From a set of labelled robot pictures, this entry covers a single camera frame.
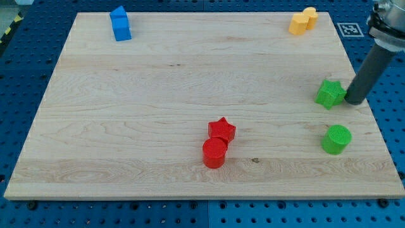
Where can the red cylinder block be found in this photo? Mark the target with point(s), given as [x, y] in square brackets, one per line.
[213, 152]

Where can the yellow pentagon block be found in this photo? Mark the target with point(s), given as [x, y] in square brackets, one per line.
[298, 24]

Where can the blue cube block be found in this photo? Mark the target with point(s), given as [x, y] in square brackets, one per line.
[121, 29]

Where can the yellow cylinder block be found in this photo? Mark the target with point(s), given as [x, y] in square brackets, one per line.
[312, 15]

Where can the green star block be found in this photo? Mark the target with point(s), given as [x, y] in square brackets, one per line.
[330, 94]

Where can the grey pusher rod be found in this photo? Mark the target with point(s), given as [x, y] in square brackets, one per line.
[373, 66]

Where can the wooden board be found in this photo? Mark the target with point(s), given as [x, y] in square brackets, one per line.
[128, 120]

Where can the red star block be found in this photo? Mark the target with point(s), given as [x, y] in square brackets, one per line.
[222, 129]

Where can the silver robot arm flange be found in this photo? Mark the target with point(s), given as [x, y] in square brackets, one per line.
[386, 23]

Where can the green cylinder block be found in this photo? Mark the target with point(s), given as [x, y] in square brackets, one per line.
[336, 139]

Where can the white fiducial marker tag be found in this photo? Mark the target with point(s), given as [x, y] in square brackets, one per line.
[350, 29]

